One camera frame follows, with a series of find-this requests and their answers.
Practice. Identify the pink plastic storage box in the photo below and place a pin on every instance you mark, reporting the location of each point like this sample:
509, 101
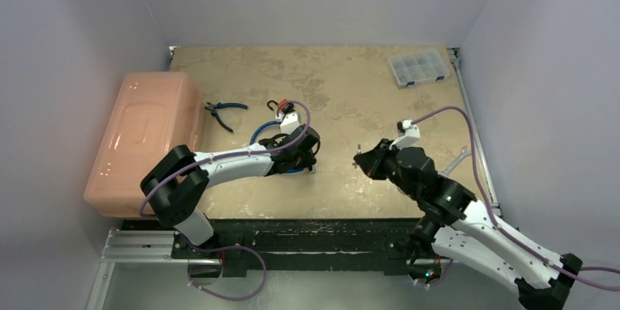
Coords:
153, 112

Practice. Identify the small silver open wrench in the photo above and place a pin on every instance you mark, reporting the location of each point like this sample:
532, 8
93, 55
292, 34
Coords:
456, 162

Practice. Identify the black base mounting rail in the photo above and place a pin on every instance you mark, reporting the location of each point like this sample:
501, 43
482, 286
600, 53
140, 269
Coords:
371, 244

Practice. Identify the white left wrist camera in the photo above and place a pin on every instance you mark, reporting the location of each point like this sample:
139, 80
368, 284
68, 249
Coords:
288, 122

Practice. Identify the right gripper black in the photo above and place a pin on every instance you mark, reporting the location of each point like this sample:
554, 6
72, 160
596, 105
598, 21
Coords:
379, 157

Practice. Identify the small silver key bunch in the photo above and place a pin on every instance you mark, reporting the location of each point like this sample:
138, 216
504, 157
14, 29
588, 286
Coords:
358, 152

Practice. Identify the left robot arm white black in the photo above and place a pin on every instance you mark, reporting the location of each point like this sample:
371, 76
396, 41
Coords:
174, 187

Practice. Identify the blue handled pliers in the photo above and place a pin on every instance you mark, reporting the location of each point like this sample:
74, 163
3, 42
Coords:
215, 110

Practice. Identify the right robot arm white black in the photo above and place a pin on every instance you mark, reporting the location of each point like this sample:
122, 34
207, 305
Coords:
459, 226

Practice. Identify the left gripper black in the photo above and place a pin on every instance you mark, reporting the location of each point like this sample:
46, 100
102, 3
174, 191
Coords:
308, 161

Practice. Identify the clear compartment organizer box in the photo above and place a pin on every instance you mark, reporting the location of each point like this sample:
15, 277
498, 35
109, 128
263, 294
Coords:
419, 67

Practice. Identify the orange black padlock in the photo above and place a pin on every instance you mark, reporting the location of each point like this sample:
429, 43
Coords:
281, 108

